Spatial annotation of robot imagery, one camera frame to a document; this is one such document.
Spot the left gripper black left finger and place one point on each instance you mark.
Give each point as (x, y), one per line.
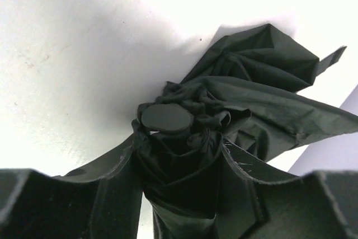
(101, 199)

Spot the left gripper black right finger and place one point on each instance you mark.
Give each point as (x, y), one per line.
(259, 201)

